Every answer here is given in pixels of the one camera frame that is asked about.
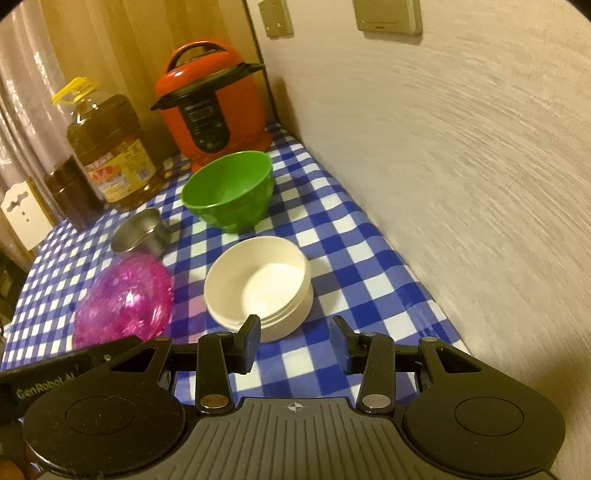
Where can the pink transparent plastic plate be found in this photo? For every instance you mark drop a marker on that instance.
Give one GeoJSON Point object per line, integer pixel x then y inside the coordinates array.
{"type": "Point", "coordinates": [124, 295]}
{"type": "Point", "coordinates": [79, 339]}

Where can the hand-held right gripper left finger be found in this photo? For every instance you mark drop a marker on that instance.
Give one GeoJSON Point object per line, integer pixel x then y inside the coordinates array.
{"type": "Point", "coordinates": [253, 337]}

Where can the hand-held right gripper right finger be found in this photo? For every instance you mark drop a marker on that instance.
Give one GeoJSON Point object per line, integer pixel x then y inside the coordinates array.
{"type": "Point", "coordinates": [344, 346]}

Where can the stainless steel bowl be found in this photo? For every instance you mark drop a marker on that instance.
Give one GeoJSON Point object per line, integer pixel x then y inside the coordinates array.
{"type": "Point", "coordinates": [138, 235]}

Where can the white wooden chair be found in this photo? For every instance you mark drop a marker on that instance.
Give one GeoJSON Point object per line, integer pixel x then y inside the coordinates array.
{"type": "Point", "coordinates": [23, 217]}

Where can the sheer grey curtain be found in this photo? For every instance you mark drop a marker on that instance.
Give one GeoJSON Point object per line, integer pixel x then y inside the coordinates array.
{"type": "Point", "coordinates": [23, 92]}

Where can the blue white checkered tablecloth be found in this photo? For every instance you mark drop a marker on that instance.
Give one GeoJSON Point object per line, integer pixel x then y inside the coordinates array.
{"type": "Point", "coordinates": [351, 277]}

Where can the large cooking oil bottle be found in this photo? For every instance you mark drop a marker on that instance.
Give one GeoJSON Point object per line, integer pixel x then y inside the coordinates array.
{"type": "Point", "coordinates": [111, 147]}

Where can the white ribbed bowl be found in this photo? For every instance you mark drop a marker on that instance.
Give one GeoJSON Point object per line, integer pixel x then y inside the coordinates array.
{"type": "Point", "coordinates": [263, 281]}

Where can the green plastic bowl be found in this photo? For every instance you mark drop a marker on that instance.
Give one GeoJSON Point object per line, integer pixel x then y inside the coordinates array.
{"type": "Point", "coordinates": [231, 194]}

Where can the brown metal canister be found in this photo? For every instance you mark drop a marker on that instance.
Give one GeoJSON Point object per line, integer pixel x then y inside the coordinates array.
{"type": "Point", "coordinates": [74, 194]}

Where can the red electric pressure cooker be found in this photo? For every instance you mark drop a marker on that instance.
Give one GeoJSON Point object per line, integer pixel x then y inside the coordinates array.
{"type": "Point", "coordinates": [212, 106]}

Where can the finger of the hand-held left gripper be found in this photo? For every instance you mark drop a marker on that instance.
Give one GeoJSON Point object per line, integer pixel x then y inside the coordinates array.
{"type": "Point", "coordinates": [115, 353]}

